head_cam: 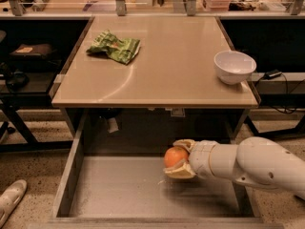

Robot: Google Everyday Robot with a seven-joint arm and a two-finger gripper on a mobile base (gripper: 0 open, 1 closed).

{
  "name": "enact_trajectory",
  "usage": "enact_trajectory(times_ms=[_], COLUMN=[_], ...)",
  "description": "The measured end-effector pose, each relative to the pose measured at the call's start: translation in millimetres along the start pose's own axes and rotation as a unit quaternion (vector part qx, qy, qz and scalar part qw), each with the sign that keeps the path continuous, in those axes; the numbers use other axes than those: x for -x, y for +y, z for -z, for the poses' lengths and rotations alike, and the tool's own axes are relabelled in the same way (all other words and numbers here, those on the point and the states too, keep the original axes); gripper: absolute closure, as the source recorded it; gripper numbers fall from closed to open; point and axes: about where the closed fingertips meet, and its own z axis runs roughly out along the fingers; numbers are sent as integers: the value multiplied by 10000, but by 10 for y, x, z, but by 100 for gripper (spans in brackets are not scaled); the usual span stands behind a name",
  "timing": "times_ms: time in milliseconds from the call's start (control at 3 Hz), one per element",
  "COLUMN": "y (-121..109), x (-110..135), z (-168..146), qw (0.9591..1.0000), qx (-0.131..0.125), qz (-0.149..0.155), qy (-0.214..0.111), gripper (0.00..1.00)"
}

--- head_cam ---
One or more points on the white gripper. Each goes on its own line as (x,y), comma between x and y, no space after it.
(200,158)

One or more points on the orange round can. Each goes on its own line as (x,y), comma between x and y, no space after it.
(174,155)

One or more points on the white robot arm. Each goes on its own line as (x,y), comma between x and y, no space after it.
(254,162)

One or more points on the open grey top drawer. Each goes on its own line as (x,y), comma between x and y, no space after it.
(118,177)

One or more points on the beige cabinet desk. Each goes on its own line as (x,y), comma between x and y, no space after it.
(173,69)

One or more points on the white ceramic bowl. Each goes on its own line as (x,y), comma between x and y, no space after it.
(233,67)

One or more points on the green crumpled chip bag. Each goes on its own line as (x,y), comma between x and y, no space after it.
(120,50)

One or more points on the white shoe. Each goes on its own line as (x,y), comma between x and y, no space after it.
(11,198)

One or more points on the black side table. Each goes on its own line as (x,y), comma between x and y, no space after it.
(30,91)

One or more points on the brown pouch on side table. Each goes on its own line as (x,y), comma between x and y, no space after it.
(37,51)

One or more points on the black power adapter with cable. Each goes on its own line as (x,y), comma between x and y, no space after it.
(284,92)

